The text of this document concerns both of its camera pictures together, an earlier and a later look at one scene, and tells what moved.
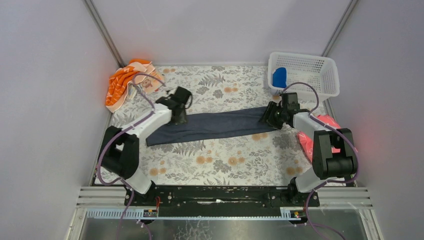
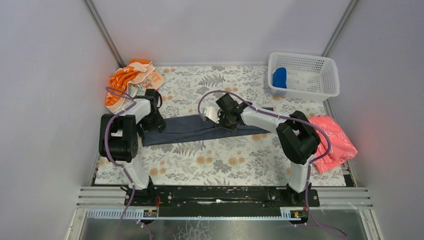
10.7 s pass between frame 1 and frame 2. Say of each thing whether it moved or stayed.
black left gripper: moved
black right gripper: moved
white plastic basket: stayed
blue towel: stayed
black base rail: stayed
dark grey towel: stayed
